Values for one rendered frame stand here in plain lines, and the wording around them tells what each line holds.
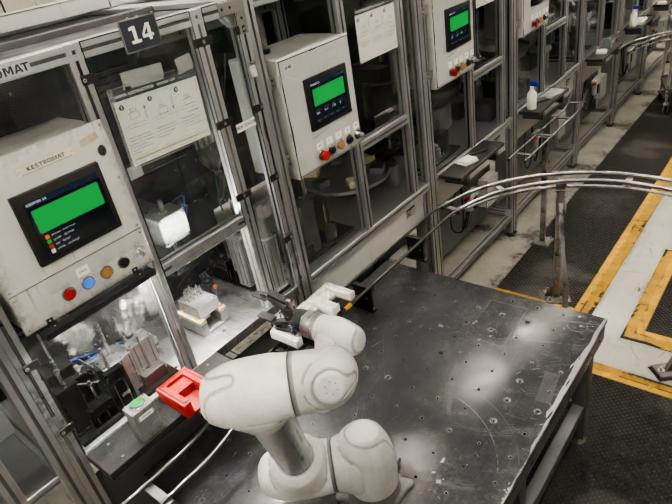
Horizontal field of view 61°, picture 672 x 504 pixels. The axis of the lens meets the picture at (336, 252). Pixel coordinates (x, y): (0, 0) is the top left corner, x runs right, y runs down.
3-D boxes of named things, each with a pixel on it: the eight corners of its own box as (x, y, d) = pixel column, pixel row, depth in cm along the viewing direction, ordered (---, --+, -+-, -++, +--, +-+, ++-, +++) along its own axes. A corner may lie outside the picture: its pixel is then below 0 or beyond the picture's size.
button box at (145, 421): (145, 443, 175) (132, 416, 169) (130, 432, 179) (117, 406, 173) (165, 425, 180) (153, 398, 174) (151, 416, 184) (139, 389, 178)
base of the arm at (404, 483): (422, 474, 177) (421, 462, 174) (383, 530, 163) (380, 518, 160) (375, 449, 188) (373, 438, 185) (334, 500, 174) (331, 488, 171)
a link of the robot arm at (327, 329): (314, 310, 171) (303, 352, 172) (355, 325, 162) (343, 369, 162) (335, 312, 180) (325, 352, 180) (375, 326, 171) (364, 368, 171)
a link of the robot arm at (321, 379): (352, 334, 124) (291, 344, 125) (353, 349, 106) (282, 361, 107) (362, 393, 125) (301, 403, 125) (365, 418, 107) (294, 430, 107)
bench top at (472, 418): (405, 688, 133) (403, 680, 131) (145, 482, 196) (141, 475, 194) (607, 326, 226) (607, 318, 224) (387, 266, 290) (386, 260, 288)
